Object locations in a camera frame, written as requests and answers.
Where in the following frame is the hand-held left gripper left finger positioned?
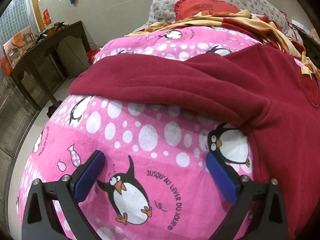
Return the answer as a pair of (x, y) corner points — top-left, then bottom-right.
(21, 151), (105, 240)

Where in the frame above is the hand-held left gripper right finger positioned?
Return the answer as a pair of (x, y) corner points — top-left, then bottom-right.
(205, 152), (289, 240)

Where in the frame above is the dark red sweater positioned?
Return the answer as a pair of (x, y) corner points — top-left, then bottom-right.
(69, 42), (320, 240)

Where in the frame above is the pink penguin print blanket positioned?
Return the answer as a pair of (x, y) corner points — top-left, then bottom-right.
(16, 26), (304, 240)

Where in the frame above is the dark latticed wooden cabinet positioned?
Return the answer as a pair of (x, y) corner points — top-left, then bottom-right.
(0, 75), (40, 158)

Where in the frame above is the red plastic bin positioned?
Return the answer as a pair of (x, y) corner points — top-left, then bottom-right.
(87, 50), (101, 63)

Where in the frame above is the dark wooden table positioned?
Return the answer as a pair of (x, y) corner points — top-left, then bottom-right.
(11, 21), (92, 110)

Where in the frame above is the orange gift box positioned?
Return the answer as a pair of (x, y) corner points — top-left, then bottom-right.
(4, 32), (34, 64)

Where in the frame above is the green and black table clutter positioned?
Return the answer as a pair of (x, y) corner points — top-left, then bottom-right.
(35, 22), (69, 39)

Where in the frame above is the red and yellow quilt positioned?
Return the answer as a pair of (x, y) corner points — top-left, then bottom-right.
(129, 9), (320, 79)

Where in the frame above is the dark carved wooden headboard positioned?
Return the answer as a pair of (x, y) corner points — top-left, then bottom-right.
(291, 20), (320, 68)

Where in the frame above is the window with grille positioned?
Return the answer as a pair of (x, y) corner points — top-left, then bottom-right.
(0, 0), (35, 48)

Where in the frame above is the red ruffled cushion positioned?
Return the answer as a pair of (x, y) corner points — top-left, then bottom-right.
(174, 0), (240, 22)

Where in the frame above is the small grey floral pillow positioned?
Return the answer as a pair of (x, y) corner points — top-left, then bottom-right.
(147, 0), (185, 27)

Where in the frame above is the black cable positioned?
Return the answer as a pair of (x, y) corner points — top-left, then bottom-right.
(65, 39), (88, 68)

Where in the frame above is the red wall poster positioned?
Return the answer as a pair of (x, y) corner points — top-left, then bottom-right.
(42, 8), (52, 26)

